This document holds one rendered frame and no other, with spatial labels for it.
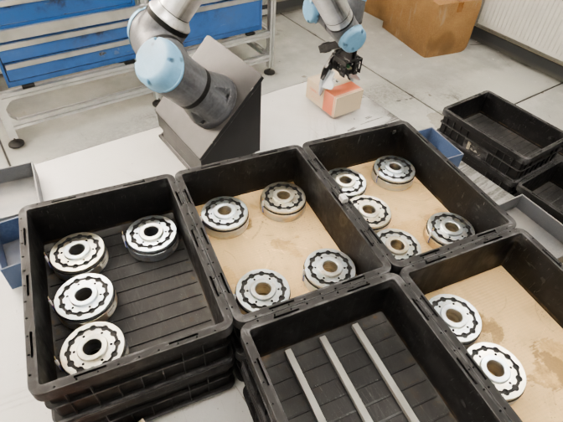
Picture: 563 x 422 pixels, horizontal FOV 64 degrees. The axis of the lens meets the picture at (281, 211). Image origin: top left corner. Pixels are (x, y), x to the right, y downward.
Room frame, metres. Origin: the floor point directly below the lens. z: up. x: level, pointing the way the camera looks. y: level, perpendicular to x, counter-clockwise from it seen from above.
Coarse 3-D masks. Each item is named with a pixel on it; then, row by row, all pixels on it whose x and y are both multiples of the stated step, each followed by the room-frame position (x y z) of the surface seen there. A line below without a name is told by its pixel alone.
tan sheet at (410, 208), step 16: (368, 176) 0.88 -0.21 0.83; (368, 192) 0.82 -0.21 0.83; (384, 192) 0.83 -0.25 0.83; (400, 192) 0.83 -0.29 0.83; (416, 192) 0.84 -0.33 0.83; (400, 208) 0.77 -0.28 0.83; (416, 208) 0.78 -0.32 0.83; (432, 208) 0.78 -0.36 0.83; (400, 224) 0.72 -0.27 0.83; (416, 224) 0.72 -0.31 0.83
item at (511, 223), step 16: (368, 128) 0.95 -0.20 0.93; (384, 128) 0.96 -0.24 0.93; (304, 144) 0.86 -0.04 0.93; (320, 144) 0.88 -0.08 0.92; (448, 160) 0.84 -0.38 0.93; (464, 176) 0.79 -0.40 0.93; (480, 192) 0.74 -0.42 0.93; (352, 208) 0.66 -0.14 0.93; (496, 208) 0.69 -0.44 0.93; (368, 224) 0.62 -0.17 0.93; (512, 224) 0.64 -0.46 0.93; (464, 240) 0.59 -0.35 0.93; (416, 256) 0.54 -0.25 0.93; (432, 256) 0.55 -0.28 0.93
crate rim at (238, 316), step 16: (240, 160) 0.79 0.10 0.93; (304, 160) 0.81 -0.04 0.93; (176, 176) 0.72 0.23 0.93; (320, 176) 0.75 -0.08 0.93; (336, 192) 0.71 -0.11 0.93; (192, 208) 0.63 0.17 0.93; (352, 224) 0.62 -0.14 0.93; (208, 240) 0.55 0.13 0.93; (368, 240) 0.58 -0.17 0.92; (208, 256) 0.51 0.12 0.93; (384, 256) 0.54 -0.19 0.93; (368, 272) 0.50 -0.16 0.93; (384, 272) 0.50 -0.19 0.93; (224, 288) 0.44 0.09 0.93; (320, 288) 0.46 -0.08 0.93; (336, 288) 0.46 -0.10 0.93; (288, 304) 0.42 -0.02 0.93; (240, 320) 0.39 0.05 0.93
